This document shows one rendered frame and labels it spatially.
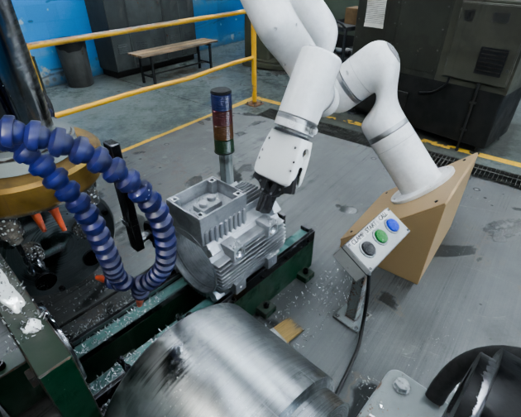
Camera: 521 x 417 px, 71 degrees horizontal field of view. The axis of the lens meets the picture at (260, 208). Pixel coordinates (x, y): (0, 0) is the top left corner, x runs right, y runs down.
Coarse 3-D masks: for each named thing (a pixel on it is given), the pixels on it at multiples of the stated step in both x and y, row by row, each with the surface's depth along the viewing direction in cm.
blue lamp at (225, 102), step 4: (212, 96) 101; (216, 96) 100; (220, 96) 100; (224, 96) 100; (228, 96) 101; (212, 100) 102; (216, 100) 101; (220, 100) 100; (224, 100) 101; (228, 100) 102; (212, 104) 103; (216, 104) 101; (220, 104) 101; (224, 104) 101; (228, 104) 102; (212, 108) 104; (216, 108) 102; (220, 108) 102; (224, 108) 102; (228, 108) 103
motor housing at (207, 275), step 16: (256, 192) 79; (256, 224) 76; (240, 240) 72; (256, 240) 74; (272, 240) 78; (176, 256) 81; (192, 256) 83; (224, 256) 70; (256, 256) 75; (192, 272) 81; (208, 272) 82; (224, 272) 69; (240, 272) 73; (208, 288) 77; (224, 288) 72
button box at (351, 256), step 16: (368, 224) 73; (384, 224) 75; (400, 224) 77; (352, 240) 69; (368, 240) 71; (400, 240) 74; (336, 256) 72; (352, 256) 68; (368, 256) 68; (384, 256) 70; (352, 272) 70; (368, 272) 67
